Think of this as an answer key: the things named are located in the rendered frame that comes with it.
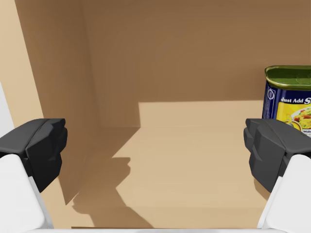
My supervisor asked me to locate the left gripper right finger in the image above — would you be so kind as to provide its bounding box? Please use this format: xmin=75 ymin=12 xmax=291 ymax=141
xmin=243 ymin=118 xmax=311 ymax=230

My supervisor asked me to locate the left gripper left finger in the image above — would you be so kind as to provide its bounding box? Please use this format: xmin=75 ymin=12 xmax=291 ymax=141
xmin=0 ymin=118 xmax=68 ymax=230

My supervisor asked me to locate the green and blue rectangular can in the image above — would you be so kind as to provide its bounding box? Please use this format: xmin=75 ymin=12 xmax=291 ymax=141
xmin=261 ymin=65 xmax=311 ymax=138

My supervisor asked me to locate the pale wooden shelf unit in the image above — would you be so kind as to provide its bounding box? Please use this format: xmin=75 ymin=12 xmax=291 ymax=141
xmin=0 ymin=0 xmax=311 ymax=230

